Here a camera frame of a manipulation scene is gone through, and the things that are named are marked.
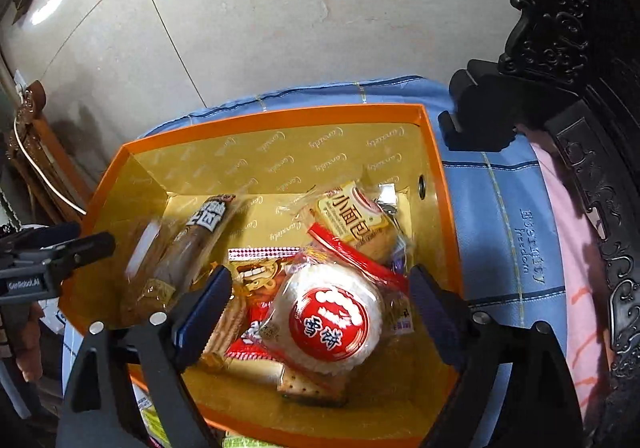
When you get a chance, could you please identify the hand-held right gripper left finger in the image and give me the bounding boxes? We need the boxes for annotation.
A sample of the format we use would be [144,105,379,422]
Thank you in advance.
[57,268,233,448]

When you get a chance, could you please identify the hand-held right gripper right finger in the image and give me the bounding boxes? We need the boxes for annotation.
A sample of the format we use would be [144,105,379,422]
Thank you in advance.
[409,264,583,448]

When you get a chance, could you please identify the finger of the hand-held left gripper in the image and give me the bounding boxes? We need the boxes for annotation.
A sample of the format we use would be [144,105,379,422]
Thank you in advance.
[0,223,81,253]
[10,233,117,279]

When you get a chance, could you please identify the red chip packet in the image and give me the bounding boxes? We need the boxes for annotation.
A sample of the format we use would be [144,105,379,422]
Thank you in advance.
[225,223,416,374]

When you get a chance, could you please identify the dark brown biscuit packet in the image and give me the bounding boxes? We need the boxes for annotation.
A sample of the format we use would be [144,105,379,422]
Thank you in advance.
[120,193,238,329]

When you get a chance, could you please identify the round rice cracker packet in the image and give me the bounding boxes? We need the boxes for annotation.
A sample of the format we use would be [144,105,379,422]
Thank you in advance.
[260,260,401,379]

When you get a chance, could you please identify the green yellow cracker packet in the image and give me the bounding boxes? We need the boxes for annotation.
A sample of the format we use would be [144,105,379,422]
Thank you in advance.
[277,363,351,404]

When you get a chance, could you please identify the small bread packet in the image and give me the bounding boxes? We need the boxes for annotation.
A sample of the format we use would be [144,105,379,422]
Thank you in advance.
[305,180,408,263]

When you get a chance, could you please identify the orange cardboard box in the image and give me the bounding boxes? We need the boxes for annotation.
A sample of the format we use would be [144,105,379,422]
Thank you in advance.
[57,102,468,448]

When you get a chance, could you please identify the person's left hand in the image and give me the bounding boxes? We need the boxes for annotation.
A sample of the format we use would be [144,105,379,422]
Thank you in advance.
[15,303,48,376]

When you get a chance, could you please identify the brown wooden chair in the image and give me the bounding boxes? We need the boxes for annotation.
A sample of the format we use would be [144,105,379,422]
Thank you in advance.
[7,82,96,229]

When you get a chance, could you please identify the green white snack packet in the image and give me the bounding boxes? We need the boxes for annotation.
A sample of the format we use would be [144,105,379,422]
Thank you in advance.
[134,390,168,448]

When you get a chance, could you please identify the pink blanket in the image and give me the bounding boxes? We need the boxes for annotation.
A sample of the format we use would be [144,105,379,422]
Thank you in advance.
[515,125,621,409]

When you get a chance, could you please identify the dark carved wooden headboard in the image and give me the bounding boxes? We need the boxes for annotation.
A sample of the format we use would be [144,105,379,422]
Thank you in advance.
[440,0,640,448]

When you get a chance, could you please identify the white power cable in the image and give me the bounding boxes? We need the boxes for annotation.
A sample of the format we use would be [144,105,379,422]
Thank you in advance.
[12,118,88,216]

